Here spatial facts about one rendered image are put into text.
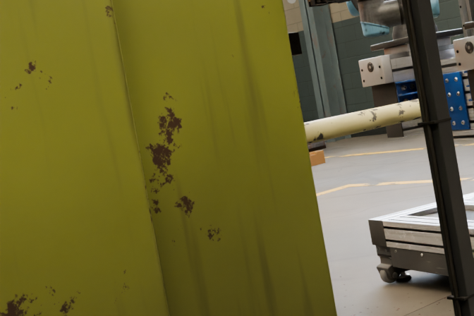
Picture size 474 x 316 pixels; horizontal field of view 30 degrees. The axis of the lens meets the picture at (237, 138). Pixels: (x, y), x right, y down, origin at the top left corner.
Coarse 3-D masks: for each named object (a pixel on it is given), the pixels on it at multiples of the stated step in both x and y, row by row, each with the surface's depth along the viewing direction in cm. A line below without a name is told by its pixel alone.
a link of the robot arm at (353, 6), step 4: (352, 0) 293; (356, 0) 293; (384, 0) 292; (348, 4) 294; (352, 4) 294; (356, 4) 294; (348, 8) 295; (352, 8) 295; (356, 8) 294; (352, 12) 296; (356, 12) 296
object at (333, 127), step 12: (384, 108) 195; (396, 108) 196; (408, 108) 198; (324, 120) 183; (336, 120) 184; (348, 120) 186; (360, 120) 188; (372, 120) 191; (384, 120) 193; (396, 120) 196; (408, 120) 200; (312, 132) 179; (324, 132) 181; (336, 132) 184; (348, 132) 187
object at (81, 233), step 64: (0, 0) 123; (64, 0) 130; (0, 64) 123; (64, 64) 129; (0, 128) 122; (64, 128) 128; (128, 128) 135; (0, 192) 121; (64, 192) 127; (128, 192) 134; (0, 256) 120; (64, 256) 126; (128, 256) 133
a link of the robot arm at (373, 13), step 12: (360, 0) 249; (372, 0) 247; (396, 0) 248; (360, 12) 250; (372, 12) 248; (384, 12) 247; (396, 12) 247; (372, 24) 248; (384, 24) 248; (396, 24) 249; (372, 36) 249
